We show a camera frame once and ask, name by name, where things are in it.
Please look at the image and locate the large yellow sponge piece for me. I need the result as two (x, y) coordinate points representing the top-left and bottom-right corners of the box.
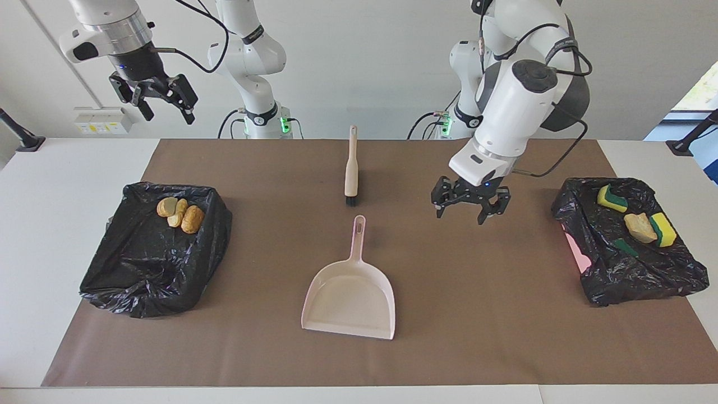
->
(650, 213), (678, 248)

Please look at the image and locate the pale handled black bristle brush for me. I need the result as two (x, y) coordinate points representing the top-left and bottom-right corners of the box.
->
(344, 125), (360, 206)

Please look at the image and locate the white wall socket box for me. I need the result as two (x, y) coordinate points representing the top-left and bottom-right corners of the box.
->
(74, 107), (134, 135)

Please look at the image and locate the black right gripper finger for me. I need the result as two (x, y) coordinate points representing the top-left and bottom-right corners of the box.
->
(163, 74), (199, 125)
(109, 73), (155, 122)

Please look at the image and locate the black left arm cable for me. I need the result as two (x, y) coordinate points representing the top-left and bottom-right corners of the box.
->
(477, 0), (594, 178)

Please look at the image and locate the pale beige sponge piece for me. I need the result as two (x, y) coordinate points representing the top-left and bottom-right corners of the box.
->
(624, 213), (658, 244)

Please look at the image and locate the bright window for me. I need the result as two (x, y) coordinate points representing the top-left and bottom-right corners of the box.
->
(670, 59), (718, 113)

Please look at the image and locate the pale pink plastic dustpan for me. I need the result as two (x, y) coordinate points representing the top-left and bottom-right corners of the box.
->
(301, 215), (396, 341)

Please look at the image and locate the black trash bag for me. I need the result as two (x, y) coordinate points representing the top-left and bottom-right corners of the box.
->
(79, 181), (233, 319)
(551, 177), (710, 307)

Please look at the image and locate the brown bread roll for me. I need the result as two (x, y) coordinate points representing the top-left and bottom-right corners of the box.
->
(181, 205), (205, 235)

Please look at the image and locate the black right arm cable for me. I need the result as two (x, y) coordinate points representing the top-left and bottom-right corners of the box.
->
(151, 0), (231, 75)

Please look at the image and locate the small yellow sponge piece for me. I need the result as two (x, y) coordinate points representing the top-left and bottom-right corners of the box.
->
(597, 184), (629, 213)

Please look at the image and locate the white wall conduit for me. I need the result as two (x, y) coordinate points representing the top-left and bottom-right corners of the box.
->
(21, 0), (97, 108)

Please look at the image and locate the black camera stand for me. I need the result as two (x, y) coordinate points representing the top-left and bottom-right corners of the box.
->
(666, 109), (718, 157)
(0, 108), (47, 153)

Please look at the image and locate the pink plastic bin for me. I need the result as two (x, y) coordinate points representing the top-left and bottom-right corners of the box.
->
(564, 231), (592, 274)

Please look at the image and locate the brown paper table mat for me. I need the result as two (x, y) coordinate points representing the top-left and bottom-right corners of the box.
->
(42, 139), (718, 388)

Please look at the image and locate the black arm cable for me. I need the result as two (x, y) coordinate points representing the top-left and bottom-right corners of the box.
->
(151, 0), (231, 75)
(477, 0), (594, 178)

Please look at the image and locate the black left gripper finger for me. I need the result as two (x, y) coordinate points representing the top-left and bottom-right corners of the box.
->
(431, 176), (458, 218)
(477, 188), (511, 226)

